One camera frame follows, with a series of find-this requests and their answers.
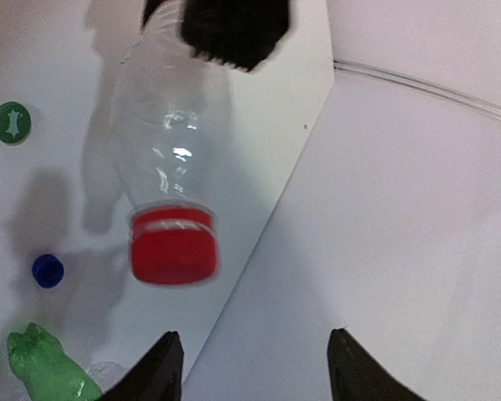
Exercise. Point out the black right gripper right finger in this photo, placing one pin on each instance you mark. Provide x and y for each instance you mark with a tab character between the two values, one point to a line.
356	376

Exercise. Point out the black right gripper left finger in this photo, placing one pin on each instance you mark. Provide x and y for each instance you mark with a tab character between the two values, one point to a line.
157	376

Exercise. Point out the clear Pepsi bottle blue label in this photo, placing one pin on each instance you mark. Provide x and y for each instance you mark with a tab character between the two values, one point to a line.
106	374

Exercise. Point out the green plastic bottle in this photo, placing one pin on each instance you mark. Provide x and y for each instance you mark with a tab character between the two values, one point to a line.
37	358

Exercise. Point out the blue Pepsi bottle cap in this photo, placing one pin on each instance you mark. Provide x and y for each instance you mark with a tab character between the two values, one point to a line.
47	271

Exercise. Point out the clear bottle red label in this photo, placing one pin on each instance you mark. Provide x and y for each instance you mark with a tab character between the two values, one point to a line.
170	122

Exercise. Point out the green bottle cap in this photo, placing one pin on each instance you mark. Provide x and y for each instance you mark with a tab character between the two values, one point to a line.
15	123

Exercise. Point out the left aluminium corner post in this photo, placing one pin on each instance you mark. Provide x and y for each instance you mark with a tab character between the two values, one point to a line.
467	100

